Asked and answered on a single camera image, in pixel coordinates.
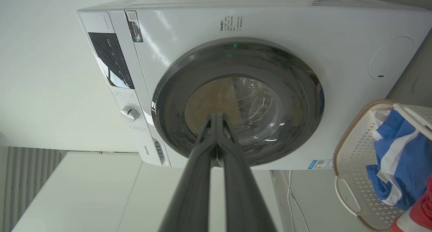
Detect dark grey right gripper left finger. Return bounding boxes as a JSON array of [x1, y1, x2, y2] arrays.
[[159, 113, 218, 232]]

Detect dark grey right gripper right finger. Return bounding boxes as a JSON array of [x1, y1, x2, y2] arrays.
[[216, 112, 277, 232]]

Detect white control dial knob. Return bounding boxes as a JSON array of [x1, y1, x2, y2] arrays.
[[120, 106, 139, 122]]

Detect round dark washing machine door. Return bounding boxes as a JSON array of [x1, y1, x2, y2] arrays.
[[152, 42, 325, 167]]

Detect white front-load washing machine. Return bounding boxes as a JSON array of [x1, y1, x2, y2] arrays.
[[77, 0, 432, 170]]

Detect white cabinet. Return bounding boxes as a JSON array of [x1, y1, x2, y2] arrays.
[[12, 152, 284, 232]]

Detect white perforated laundry basket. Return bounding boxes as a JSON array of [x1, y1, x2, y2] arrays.
[[333, 99, 432, 231]]

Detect blue and white garment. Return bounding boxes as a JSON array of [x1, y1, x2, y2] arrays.
[[367, 109, 432, 210]]

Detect white ribbed radiator panel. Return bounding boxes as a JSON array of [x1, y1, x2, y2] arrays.
[[0, 147, 66, 232]]

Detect red garment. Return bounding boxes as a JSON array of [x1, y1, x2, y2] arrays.
[[391, 175, 432, 232]]

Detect white power cable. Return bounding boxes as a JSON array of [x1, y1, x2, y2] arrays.
[[281, 170, 310, 232]]

